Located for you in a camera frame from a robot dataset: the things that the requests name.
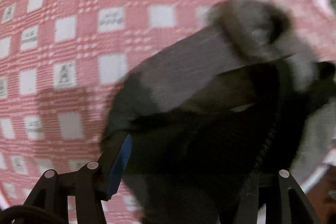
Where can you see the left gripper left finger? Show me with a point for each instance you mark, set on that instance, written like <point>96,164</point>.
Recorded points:
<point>95,182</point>

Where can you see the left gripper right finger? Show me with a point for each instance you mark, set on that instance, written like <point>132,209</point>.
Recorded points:
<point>286,202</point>

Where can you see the dark grey wool coat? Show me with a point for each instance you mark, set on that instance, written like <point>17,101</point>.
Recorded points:
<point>233,101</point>

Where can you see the red checkered blanket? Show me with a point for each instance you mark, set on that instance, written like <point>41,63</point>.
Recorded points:
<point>63,62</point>

